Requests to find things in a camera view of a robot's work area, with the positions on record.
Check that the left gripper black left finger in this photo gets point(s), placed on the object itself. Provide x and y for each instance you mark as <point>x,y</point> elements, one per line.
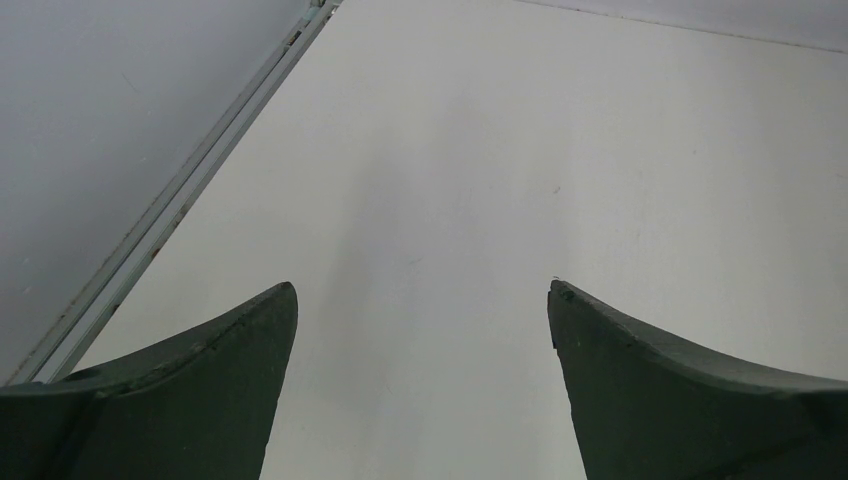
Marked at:
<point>197,405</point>

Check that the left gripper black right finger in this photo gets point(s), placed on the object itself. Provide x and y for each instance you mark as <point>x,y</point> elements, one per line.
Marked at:
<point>648,404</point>

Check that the aluminium frame rail left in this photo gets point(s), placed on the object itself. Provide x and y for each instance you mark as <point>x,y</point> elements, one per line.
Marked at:
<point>114,115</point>

